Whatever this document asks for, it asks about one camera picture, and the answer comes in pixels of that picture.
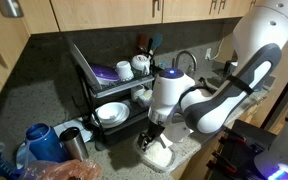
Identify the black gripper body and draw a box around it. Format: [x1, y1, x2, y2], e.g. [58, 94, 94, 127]
[146, 118, 167, 140]

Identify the teal spatula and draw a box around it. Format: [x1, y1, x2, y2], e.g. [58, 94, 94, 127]
[150, 32, 164, 52]

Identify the white power cable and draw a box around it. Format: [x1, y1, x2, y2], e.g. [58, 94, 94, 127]
[212, 31, 227, 61]

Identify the white wall outlet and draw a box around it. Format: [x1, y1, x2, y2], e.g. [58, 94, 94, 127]
[204, 47, 213, 61]

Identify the black spatula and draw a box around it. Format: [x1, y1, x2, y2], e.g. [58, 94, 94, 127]
[146, 37, 154, 58]

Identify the dark drip mat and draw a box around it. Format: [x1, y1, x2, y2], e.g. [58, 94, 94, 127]
[93, 113, 152, 152]

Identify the stainless steel tumbler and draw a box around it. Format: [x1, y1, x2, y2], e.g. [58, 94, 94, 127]
[58, 126, 90, 162]

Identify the steel kitchen faucet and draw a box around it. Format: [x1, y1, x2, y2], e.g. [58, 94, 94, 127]
[171, 49, 198, 76]

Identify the purple bowl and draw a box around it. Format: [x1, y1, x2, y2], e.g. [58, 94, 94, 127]
[89, 63, 121, 86]

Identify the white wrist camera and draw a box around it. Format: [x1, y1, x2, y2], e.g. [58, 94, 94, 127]
[162, 121, 193, 144]

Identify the large white plate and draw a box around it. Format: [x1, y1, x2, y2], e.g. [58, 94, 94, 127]
[67, 37, 102, 92]

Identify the blue dish soap bottle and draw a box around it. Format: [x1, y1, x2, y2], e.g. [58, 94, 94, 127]
[157, 60, 169, 70]

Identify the black robot stand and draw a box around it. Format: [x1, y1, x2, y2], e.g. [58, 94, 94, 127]
[206, 119, 278, 180]

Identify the red spatula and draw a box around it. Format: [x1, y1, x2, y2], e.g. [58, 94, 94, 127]
[137, 33, 149, 53]

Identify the red plastic bag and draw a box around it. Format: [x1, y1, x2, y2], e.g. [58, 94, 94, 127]
[17, 158, 102, 180]

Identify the black two-tier dish rack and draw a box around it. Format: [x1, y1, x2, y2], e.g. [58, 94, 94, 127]
[74, 64, 162, 145]

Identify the white rice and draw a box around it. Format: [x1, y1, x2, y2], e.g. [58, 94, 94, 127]
[143, 139, 174, 168]

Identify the black utensil holder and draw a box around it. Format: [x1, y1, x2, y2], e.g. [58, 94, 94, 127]
[149, 63, 162, 81]

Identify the wooden base cabinet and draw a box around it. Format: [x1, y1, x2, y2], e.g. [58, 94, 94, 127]
[169, 133, 228, 180]

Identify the printed white mug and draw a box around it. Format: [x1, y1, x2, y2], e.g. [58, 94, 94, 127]
[130, 54, 152, 76]

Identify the white bowl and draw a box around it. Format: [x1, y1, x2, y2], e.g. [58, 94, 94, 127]
[96, 102, 127, 122]

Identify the stainless steel sink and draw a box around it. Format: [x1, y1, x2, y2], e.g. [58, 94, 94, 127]
[200, 68, 233, 89]

